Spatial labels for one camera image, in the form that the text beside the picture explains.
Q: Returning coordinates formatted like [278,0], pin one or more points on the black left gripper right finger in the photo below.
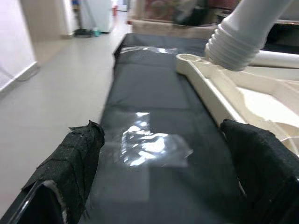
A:
[268,175]

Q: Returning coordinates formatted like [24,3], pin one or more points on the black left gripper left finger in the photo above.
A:
[77,163]

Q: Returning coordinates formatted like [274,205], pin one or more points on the white plastic table leg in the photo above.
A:
[240,39]
[278,59]

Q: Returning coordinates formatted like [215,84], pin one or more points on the white plastic children table top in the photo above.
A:
[257,93]

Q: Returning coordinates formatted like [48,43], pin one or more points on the clear tape strip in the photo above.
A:
[144,144]
[149,50]

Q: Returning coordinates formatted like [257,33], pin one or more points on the black tablecloth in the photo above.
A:
[151,88]

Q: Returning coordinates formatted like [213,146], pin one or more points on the mop with green head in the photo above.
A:
[86,33]

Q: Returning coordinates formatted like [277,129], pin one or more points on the white chest appliance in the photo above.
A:
[100,14]

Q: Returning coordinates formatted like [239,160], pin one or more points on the beige table cover cloth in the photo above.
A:
[168,29]

